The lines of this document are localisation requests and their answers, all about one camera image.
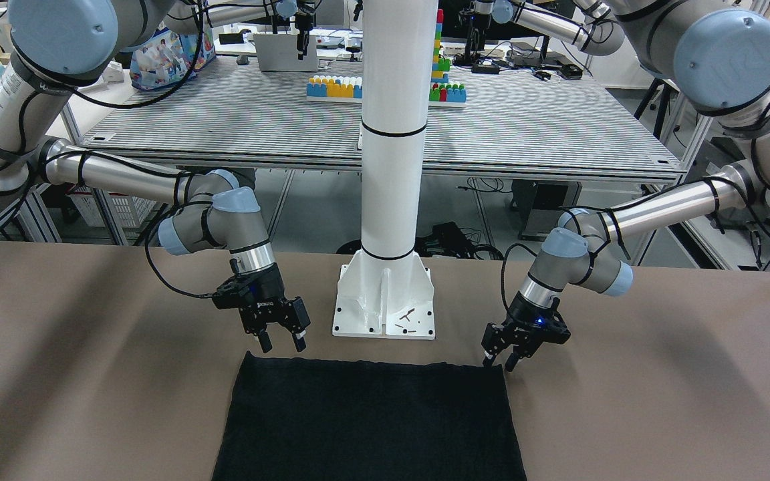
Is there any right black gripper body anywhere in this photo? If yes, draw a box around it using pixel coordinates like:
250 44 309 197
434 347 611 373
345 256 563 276
231 264 311 335

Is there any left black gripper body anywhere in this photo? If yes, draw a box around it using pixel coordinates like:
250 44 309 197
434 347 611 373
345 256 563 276
483 293 571 358

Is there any black t-shirt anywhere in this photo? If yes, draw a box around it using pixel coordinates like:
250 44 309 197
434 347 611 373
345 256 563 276
212 353 527 480

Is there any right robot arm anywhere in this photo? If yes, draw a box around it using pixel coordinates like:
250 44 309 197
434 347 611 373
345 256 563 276
0 1 311 353

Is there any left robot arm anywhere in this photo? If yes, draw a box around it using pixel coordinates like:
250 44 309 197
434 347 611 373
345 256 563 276
473 1 770 371

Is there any white plastic crate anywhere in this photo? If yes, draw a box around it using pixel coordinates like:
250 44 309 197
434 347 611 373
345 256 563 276
66 186 156 229

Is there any colourful toy brick row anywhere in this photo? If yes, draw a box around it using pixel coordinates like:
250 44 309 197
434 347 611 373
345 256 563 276
305 75 363 103

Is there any colourful toy brick tower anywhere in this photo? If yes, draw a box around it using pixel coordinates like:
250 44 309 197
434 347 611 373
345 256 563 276
428 9 467 108

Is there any colourful printed bag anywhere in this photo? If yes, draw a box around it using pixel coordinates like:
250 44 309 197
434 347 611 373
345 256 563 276
130 28 216 92

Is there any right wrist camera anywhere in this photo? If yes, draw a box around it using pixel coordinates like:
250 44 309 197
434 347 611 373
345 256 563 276
211 277 256 310

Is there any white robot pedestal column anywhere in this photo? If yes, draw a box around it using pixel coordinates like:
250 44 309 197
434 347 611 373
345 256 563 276
332 1 438 340

